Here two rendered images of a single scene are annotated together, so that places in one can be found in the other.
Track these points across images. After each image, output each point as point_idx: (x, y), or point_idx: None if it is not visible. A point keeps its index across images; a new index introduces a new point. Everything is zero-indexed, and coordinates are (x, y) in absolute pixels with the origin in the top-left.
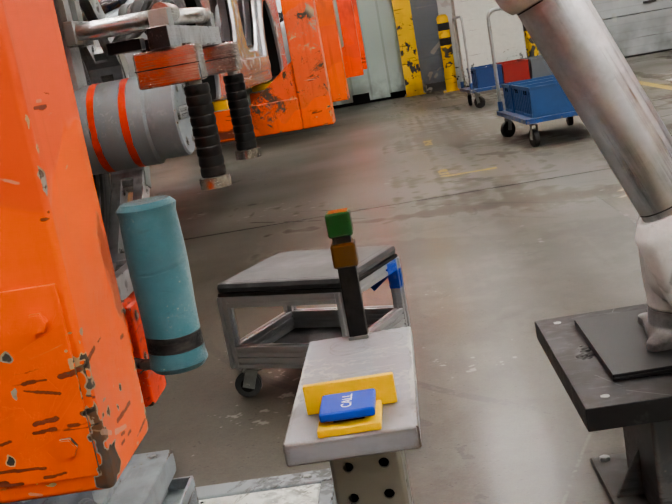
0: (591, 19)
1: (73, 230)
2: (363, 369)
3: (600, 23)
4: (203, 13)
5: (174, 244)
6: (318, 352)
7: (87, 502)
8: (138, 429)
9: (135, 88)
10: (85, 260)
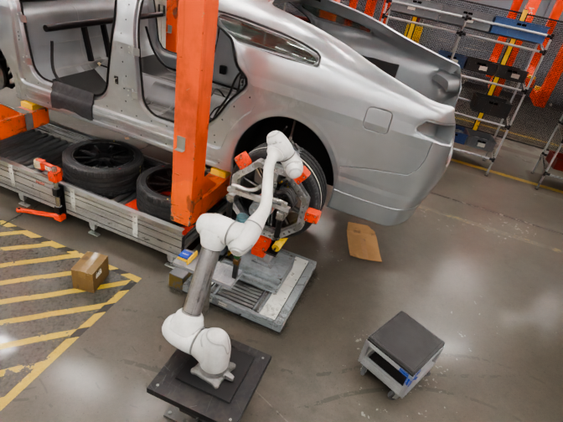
0: (198, 257)
1: (178, 191)
2: None
3: (198, 260)
4: (272, 199)
5: None
6: (231, 269)
7: None
8: (183, 223)
9: None
10: (179, 196)
